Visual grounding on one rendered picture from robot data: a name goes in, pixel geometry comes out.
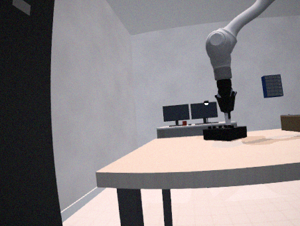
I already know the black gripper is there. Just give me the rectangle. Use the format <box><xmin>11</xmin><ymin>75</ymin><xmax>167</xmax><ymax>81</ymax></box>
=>
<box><xmin>215</xmin><ymin>78</ymin><xmax>237</xmax><ymax>125</ymax></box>

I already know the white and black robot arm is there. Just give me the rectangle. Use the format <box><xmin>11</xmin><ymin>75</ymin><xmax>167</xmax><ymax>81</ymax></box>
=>
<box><xmin>206</xmin><ymin>0</ymin><xmax>275</xmax><ymax>81</ymax></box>

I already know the black lighting desk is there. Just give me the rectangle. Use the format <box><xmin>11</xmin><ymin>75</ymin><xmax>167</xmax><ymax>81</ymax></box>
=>
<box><xmin>203</xmin><ymin>125</ymin><xmax>247</xmax><ymax>142</ymax></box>

